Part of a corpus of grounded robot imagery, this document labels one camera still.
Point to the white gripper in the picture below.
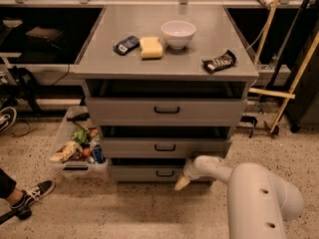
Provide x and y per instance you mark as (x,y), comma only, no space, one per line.
(189,173)

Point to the grey bottom drawer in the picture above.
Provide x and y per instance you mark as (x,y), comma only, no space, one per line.
(145,173)

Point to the grey drawer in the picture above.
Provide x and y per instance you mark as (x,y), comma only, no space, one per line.
(170,112)
(145,173)
(163,147)

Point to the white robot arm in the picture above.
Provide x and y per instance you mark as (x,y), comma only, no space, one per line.
(259,202)

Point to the grey middle drawer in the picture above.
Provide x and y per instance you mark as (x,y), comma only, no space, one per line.
(163,147)

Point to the grey drawer cabinet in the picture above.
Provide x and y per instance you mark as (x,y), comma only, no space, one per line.
(178,74)

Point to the grey top drawer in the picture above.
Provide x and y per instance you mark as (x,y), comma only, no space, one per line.
(170,112)

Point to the blue soda can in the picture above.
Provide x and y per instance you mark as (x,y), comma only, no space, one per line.
(97,155)

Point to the orange fruit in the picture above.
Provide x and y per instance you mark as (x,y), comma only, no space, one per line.
(87,152)

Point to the clear plastic storage bin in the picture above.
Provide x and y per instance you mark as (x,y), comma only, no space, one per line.
(78,165)

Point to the green snack bag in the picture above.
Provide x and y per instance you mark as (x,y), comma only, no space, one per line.
(81,137)

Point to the crumpled tan snack bag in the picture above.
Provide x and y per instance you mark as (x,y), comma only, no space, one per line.
(68,150)

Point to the black candy bar wrapper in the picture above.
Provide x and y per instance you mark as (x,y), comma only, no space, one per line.
(225,61)

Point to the yellow sponge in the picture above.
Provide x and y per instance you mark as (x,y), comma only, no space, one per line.
(151,47)

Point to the white bowl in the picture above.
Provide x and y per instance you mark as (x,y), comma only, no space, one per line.
(177,34)

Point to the blue snack packet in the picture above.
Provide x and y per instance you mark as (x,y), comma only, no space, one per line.
(125,46)

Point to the black white sneaker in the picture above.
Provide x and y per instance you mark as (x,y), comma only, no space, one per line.
(20,198)

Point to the black caster wheel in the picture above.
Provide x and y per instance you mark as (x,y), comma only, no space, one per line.
(24,212)

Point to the black sneaker upper left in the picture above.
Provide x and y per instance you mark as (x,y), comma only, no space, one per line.
(7,118)

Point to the dark box on shelf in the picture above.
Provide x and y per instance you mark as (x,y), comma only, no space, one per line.
(44,34)

